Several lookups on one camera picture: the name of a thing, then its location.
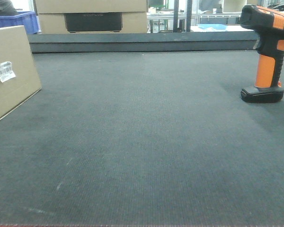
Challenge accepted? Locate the dark grey foam mat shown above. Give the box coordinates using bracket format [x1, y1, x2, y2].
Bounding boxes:
[28, 31, 257, 53]

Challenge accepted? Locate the brown cardboard package box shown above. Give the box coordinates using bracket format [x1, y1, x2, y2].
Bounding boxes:
[0, 26, 42, 120]

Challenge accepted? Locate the blue plastic crate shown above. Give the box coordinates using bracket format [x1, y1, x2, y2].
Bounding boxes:
[0, 11, 40, 34]

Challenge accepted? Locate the dark bag in crate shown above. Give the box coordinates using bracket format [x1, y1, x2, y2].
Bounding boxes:
[0, 0, 18, 16]

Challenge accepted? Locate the white barcode label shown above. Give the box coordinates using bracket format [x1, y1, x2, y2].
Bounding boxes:
[0, 61, 16, 83]

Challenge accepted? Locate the black vertical post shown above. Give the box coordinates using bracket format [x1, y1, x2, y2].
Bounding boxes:
[173, 0, 179, 33]

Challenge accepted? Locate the orange black barcode scanner gun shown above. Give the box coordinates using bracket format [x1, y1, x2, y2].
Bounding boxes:
[240, 4, 284, 103]

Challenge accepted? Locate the large printed cardboard box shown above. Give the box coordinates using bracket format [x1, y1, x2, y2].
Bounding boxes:
[38, 12, 147, 34]

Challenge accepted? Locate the light blue tray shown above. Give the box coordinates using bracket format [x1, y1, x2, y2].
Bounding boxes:
[198, 24, 227, 32]

